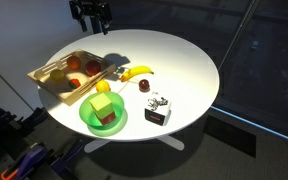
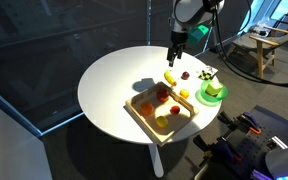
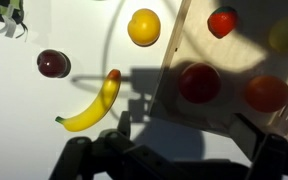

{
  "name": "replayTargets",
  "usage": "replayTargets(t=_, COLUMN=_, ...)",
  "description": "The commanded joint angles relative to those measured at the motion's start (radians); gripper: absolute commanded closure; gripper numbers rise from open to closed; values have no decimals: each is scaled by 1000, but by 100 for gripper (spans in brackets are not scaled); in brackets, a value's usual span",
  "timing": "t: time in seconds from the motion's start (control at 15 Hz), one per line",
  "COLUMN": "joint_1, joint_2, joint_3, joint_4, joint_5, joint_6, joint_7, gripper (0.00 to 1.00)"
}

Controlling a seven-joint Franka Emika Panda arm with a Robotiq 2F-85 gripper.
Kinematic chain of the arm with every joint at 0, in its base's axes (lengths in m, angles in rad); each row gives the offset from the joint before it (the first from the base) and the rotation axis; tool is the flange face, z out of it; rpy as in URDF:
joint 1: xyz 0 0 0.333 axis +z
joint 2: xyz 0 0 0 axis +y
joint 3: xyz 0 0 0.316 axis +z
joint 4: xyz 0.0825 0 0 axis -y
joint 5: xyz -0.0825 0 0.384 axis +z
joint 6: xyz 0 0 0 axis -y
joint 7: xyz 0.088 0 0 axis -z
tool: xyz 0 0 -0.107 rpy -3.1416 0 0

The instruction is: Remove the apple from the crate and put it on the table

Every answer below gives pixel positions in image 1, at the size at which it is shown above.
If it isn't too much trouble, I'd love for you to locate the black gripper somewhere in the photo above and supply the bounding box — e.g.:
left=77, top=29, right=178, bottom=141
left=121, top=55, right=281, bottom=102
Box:
left=68, top=0, right=114, bottom=36

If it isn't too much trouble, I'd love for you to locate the red apple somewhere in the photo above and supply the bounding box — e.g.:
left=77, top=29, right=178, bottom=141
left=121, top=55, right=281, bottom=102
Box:
left=85, top=59, right=102, bottom=77

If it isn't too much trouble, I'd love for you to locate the light wooden slatted crate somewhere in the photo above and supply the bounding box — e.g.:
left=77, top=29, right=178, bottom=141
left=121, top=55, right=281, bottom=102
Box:
left=26, top=48, right=117, bottom=107

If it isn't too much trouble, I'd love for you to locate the orange fruit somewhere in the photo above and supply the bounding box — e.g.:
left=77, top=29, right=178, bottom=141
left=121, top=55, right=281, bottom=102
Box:
left=66, top=55, right=82, bottom=71

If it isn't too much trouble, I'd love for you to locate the small red strawberry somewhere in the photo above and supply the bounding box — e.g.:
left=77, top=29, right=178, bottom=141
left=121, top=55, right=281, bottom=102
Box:
left=68, top=78, right=82, bottom=90

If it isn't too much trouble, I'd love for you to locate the small yellow-orange fruit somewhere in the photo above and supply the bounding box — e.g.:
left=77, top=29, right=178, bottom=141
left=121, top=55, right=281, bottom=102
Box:
left=95, top=79, right=112, bottom=93

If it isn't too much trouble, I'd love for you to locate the yellow lemon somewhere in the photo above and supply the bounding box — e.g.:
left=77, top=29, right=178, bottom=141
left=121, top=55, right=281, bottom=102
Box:
left=49, top=68, right=66, bottom=82

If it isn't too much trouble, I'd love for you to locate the yellow banana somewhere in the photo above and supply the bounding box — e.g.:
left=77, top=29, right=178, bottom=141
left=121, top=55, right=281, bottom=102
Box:
left=119, top=65, right=155, bottom=83

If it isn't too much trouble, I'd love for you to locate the dark red plum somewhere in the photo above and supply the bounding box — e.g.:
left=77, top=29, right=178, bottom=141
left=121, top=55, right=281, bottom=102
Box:
left=138, top=78, right=151, bottom=93

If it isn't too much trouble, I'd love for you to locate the yellow-green cube block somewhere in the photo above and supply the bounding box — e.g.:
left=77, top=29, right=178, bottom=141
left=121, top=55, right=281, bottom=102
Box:
left=89, top=92, right=114, bottom=120

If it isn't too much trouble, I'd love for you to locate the green translucent bowl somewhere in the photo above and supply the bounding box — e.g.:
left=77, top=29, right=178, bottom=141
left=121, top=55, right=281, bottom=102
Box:
left=79, top=90, right=126, bottom=128

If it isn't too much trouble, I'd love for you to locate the brown block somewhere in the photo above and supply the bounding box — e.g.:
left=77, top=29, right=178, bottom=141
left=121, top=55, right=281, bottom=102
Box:
left=98, top=111, right=117, bottom=127

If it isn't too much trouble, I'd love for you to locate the white patterned cube box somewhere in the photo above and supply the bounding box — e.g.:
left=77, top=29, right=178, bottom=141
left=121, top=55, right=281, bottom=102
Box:
left=144, top=90, right=172, bottom=127

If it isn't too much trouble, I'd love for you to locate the purple black clamp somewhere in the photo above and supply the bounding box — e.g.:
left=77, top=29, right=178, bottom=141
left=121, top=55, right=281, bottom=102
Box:
left=49, top=139, right=86, bottom=178

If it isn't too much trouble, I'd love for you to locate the metal window mullion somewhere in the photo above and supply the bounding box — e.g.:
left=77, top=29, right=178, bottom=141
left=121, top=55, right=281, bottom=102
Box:
left=217, top=0, right=262, bottom=72

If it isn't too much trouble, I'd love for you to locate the purple clamp orange tip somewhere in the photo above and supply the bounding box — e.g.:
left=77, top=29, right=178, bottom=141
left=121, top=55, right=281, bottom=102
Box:
left=0, top=144, right=49, bottom=180

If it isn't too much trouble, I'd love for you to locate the thin cable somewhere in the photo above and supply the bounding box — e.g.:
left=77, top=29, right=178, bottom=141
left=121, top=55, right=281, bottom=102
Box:
left=111, top=78, right=141, bottom=97

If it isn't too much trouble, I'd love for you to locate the white table pedestal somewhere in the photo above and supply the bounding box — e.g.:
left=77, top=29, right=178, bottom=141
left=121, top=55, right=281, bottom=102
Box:
left=83, top=134, right=186, bottom=154

